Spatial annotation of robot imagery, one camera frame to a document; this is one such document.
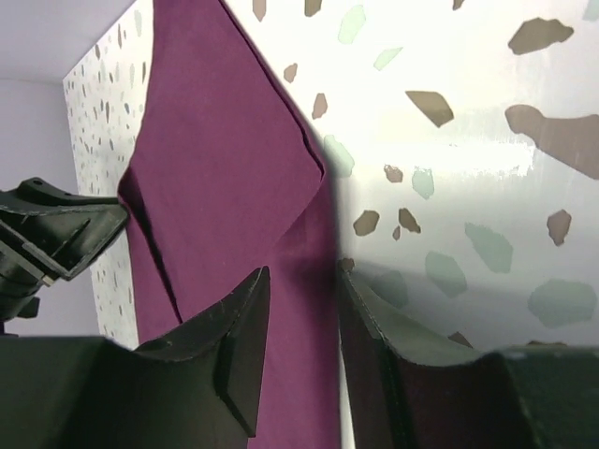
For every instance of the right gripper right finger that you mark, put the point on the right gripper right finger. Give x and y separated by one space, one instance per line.
409 387

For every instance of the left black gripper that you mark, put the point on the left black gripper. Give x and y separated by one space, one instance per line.
49 234

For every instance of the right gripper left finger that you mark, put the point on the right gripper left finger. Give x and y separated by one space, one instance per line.
197 386

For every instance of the purple cloth mat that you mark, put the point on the purple cloth mat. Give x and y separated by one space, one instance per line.
226 177

